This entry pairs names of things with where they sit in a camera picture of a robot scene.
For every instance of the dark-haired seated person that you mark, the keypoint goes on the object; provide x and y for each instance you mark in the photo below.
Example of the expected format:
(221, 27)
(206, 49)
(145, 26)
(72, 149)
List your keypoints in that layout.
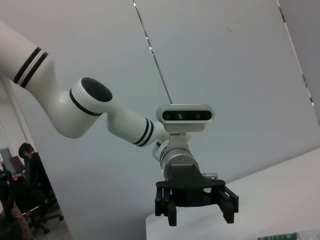
(27, 151)

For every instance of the brown jacket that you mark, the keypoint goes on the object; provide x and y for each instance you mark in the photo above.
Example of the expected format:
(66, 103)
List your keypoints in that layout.
(15, 222)

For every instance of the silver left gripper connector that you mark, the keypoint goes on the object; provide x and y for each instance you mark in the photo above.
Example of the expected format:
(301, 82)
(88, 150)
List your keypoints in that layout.
(210, 176)

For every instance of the clear green-label water bottle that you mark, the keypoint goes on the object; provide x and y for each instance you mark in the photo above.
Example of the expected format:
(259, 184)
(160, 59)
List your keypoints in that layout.
(277, 236)

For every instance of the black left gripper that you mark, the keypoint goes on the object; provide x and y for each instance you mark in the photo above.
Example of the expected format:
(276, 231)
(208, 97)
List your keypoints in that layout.
(185, 182)

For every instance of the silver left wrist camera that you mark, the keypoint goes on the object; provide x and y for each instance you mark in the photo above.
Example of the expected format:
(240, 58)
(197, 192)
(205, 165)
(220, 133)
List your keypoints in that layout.
(185, 116)

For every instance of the black office chair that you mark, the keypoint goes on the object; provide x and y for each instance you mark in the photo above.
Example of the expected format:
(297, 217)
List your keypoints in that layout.
(37, 190)

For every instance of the dark red board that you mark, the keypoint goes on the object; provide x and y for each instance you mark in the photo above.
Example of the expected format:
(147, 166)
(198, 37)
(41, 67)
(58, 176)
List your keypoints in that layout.
(17, 165)

